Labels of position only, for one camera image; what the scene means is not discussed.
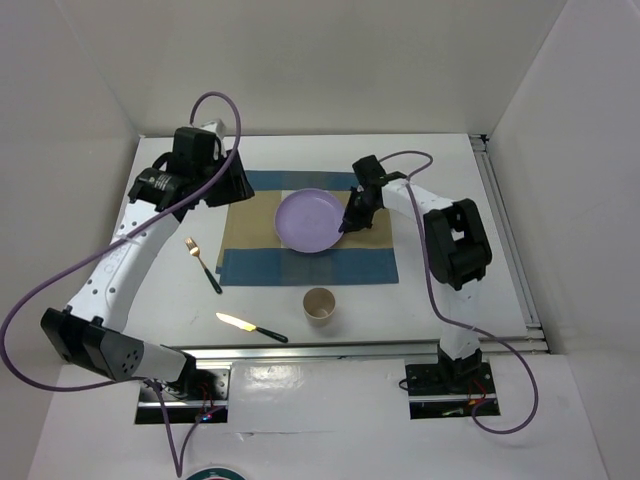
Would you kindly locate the gold fork green handle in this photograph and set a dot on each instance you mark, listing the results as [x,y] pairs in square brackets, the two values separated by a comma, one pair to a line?
[195,251]

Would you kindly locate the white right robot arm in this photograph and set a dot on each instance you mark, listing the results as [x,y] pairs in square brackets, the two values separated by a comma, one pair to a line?
[455,245]

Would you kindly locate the blue beige checked cloth napkin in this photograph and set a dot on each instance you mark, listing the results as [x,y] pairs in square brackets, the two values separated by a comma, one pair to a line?
[251,253]

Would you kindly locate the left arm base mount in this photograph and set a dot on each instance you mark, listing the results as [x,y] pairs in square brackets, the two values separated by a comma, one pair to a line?
[209,399]

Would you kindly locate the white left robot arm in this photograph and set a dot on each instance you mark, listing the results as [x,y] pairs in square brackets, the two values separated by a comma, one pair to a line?
[89,331]

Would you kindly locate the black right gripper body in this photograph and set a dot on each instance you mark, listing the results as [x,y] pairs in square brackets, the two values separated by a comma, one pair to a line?
[361,190]

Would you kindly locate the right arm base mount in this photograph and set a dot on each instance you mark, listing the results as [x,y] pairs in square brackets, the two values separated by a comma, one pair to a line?
[430,397]

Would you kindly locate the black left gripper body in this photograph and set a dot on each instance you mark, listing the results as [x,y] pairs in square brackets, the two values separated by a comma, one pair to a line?
[204,174]

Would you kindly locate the purple plastic plate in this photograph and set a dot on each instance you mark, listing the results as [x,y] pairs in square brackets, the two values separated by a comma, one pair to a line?
[308,221]

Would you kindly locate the gold knife green handle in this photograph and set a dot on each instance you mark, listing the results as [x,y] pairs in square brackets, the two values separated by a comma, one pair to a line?
[249,327]

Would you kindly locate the aluminium right side rail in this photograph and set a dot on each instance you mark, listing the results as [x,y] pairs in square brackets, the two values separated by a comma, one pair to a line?
[535,332]

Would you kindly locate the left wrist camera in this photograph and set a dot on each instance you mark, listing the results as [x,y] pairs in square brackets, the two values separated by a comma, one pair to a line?
[217,127]

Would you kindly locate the beige plastic cup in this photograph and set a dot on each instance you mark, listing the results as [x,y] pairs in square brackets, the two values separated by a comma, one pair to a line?
[318,305]

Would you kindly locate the green round sticker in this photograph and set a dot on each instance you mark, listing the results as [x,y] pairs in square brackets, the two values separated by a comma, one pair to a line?
[216,473]

